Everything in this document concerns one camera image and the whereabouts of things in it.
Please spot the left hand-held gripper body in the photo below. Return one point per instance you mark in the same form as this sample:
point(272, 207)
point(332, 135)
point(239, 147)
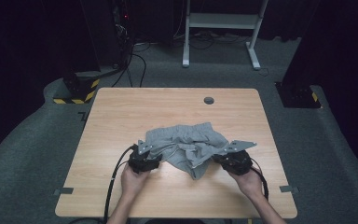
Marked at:
point(140, 161)

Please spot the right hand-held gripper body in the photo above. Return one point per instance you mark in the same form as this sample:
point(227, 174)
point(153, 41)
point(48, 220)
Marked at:
point(239, 161)

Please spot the grey shorts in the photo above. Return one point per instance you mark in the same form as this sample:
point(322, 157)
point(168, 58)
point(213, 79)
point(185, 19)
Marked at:
point(186, 147)

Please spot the person's left hand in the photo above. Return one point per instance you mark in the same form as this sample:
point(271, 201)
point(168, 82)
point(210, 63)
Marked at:
point(133, 183)

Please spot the person's right hand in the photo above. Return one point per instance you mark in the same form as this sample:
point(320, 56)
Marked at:
point(248, 185)

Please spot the grey tape strip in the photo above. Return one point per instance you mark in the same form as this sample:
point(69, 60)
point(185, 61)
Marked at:
point(63, 191)
point(289, 189)

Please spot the black yellow striped stand base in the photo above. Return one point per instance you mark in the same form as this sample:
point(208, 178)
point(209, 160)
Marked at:
point(77, 90)

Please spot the black equipment rack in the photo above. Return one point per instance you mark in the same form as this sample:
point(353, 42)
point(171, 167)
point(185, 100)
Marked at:
point(122, 28)

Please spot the white metal stand frame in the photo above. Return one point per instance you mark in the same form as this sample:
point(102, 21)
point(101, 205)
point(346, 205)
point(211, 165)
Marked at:
point(222, 21)

